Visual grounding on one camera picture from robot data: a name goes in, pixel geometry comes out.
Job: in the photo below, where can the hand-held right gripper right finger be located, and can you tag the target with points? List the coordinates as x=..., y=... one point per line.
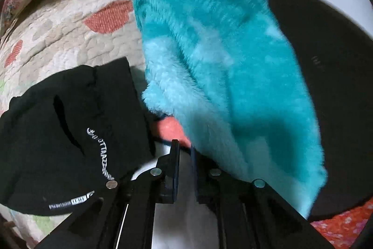
x=194, y=170

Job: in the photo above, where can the black folded garment white print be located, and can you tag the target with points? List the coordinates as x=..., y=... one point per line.
x=67, y=135

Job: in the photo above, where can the red floral cloth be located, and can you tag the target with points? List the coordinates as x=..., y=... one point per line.
x=341, y=227

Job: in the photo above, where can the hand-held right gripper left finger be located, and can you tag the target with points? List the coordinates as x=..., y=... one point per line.
x=175, y=167

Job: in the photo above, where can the quilted floral bedspread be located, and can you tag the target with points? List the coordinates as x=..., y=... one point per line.
x=75, y=21

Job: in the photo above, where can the large dark round basket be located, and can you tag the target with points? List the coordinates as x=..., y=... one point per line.
x=326, y=91

